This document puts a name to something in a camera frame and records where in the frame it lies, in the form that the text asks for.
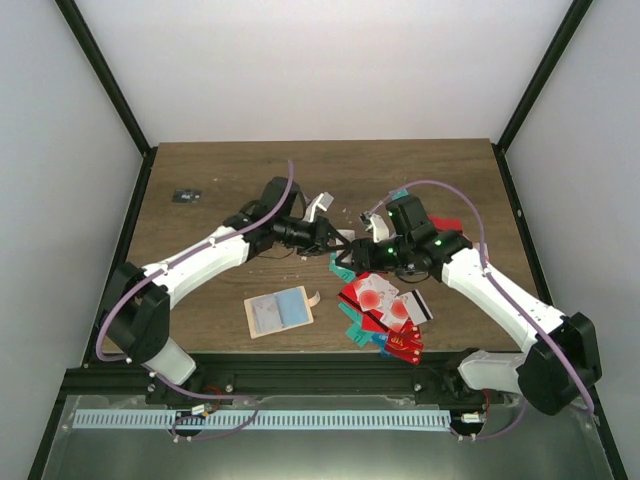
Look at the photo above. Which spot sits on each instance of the black frame rail front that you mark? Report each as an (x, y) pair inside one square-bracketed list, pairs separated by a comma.
[(286, 374)]

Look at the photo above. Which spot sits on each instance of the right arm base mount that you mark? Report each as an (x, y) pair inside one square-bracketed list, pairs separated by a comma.
[(443, 386)]

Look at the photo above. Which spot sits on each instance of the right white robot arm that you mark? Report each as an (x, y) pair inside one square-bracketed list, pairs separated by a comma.
[(557, 360)]

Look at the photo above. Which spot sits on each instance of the red card black stripe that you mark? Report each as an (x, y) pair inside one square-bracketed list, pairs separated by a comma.
[(373, 324)]

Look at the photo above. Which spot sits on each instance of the red VIP card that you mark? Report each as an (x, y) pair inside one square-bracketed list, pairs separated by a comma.
[(403, 347)]

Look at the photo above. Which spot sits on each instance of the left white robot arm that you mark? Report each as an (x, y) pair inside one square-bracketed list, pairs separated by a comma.
[(137, 303)]

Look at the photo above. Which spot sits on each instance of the beige card holder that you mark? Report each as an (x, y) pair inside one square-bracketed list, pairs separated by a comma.
[(280, 311)]

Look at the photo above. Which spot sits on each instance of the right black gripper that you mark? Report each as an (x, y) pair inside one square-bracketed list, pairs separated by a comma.
[(363, 256)]

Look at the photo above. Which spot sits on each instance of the white striped card in pile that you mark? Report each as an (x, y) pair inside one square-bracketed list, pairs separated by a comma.
[(416, 307)]

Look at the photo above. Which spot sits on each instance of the teal VIP card front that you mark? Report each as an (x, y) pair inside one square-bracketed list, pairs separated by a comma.
[(359, 336)]

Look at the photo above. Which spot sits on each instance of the light blue slotted cable duct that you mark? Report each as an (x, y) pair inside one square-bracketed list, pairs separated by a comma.
[(396, 420)]

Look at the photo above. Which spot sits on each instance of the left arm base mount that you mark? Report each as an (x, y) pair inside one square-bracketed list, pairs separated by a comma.
[(216, 386)]

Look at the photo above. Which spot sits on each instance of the teal vip card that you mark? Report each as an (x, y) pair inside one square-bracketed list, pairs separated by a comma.
[(344, 274), (359, 336)]

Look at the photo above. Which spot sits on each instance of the teal VIP card behind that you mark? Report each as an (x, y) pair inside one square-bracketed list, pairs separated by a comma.
[(344, 274)]

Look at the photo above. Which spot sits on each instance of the white card red pattern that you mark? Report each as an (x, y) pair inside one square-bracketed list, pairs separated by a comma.
[(348, 235)]

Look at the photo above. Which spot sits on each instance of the small black card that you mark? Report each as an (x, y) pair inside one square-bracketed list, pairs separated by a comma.
[(186, 196)]

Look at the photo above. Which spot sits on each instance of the white card red circle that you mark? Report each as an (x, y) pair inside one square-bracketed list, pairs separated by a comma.
[(373, 292)]

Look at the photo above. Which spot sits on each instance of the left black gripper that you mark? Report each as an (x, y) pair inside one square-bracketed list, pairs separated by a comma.
[(319, 240)]

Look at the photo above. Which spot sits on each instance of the far red card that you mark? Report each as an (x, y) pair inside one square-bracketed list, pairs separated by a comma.
[(445, 224)]

